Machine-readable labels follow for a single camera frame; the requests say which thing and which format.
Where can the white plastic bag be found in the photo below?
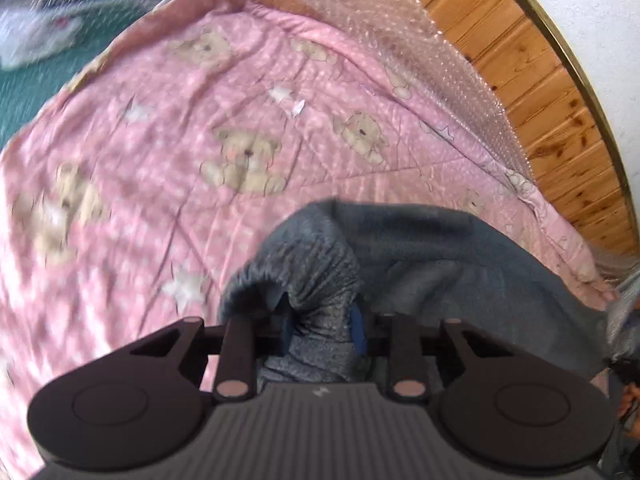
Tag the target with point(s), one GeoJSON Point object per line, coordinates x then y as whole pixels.
{"type": "Point", "coordinates": [35, 40]}

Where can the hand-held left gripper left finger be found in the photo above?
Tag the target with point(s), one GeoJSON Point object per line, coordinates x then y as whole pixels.
{"type": "Point", "coordinates": [285, 332]}

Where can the green mattress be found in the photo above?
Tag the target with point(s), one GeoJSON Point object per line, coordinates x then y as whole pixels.
{"type": "Point", "coordinates": [30, 95]}

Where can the grey sweat pants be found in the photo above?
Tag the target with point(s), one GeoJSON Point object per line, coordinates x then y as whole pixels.
{"type": "Point", "coordinates": [450, 270]}

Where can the person's right hand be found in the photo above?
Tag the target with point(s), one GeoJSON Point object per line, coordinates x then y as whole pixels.
{"type": "Point", "coordinates": [631, 402]}

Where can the clear bubble wrap sheet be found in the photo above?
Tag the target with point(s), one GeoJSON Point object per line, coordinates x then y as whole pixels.
{"type": "Point", "coordinates": [400, 30]}

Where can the pink bear print blanket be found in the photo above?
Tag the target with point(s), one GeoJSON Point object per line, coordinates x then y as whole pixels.
{"type": "Point", "coordinates": [175, 110]}

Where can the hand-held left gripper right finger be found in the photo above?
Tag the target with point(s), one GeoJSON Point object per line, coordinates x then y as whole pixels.
{"type": "Point", "coordinates": [357, 332]}

